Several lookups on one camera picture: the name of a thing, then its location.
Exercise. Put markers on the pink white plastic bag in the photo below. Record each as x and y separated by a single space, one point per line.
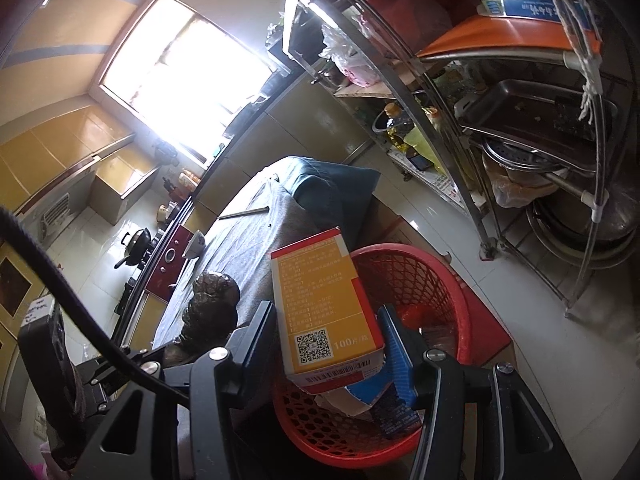
357 67

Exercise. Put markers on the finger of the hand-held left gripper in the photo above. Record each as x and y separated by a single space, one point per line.
107 367

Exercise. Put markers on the red plastic basket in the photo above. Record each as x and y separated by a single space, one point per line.
430 280

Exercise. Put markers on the range hood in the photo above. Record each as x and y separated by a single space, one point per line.
55 215

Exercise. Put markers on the yellow plastic bag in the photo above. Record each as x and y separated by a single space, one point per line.
425 147

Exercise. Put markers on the small yellow wall cabinet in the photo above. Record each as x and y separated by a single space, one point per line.
117 185

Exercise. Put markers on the red bag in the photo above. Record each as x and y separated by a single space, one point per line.
410 15

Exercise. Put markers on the blue under cloth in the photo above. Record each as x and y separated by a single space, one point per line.
330 185

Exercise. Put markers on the picture front upper cabinets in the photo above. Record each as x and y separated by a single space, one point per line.
12 280

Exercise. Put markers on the cooking oil bottle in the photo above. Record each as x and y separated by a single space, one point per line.
397 127

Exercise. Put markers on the translucent plastic bag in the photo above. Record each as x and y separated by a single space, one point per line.
520 187

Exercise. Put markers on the steel baking tray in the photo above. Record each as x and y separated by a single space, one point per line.
525 120

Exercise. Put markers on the plain yellow upper cabinets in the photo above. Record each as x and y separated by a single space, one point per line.
50 150

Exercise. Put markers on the black microwave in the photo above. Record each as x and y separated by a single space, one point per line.
305 35

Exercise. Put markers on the long wooden stick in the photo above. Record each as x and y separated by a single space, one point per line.
245 212

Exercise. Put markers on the orange box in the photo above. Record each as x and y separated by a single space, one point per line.
320 300

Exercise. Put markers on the brown cardboard box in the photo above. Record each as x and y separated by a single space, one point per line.
395 225

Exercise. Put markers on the large steel basin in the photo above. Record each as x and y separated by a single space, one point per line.
575 230

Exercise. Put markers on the white bowl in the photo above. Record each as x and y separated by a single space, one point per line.
196 244

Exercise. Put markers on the orange board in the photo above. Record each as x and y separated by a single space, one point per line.
500 35

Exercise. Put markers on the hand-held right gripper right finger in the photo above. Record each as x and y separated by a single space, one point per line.
397 360

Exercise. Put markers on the red flat board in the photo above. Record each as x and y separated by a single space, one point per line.
490 330

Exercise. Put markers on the window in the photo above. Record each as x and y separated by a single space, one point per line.
190 75

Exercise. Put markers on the blue white carton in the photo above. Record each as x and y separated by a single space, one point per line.
540 7

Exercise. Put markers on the black wok with lid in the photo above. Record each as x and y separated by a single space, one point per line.
137 242

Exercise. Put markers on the metal storage rack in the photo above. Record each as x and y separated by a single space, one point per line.
435 125

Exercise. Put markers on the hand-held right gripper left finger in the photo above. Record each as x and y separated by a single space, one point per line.
256 345

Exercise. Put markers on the black plastic bag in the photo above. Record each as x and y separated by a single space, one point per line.
210 300

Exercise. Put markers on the steel steamer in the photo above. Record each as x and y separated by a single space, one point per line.
520 157

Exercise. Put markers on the table with grey cloth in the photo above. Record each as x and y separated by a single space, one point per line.
250 260

